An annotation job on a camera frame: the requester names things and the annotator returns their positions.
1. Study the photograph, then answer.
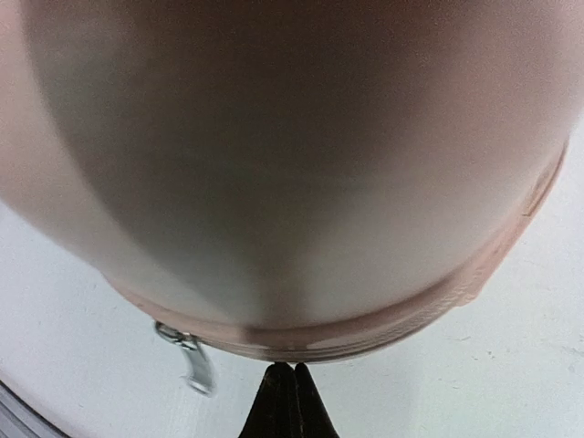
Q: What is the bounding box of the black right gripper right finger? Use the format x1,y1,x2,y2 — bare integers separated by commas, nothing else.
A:
295,363,339,438

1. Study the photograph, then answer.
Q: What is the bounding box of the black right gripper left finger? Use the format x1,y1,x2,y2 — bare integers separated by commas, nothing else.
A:
239,362,297,438

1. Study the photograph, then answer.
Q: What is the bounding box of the pink hard-shell suitcase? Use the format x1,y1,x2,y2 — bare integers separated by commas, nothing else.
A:
0,0,571,397

